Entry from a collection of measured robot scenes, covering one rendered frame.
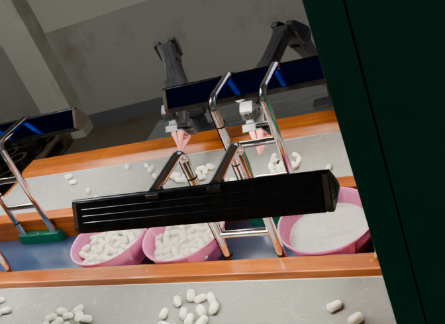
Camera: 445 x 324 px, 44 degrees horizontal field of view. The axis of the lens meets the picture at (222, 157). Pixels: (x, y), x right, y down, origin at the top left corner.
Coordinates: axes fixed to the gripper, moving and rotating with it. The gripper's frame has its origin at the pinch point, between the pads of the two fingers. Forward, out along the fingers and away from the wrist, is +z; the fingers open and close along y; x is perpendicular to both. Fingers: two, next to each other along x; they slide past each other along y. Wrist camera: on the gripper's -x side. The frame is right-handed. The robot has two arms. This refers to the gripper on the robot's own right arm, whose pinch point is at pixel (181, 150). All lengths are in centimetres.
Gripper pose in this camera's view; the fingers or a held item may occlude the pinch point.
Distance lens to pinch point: 200.9
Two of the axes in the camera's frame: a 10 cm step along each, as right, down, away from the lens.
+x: 4.5, 2.6, 8.6
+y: 8.9, -1.3, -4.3
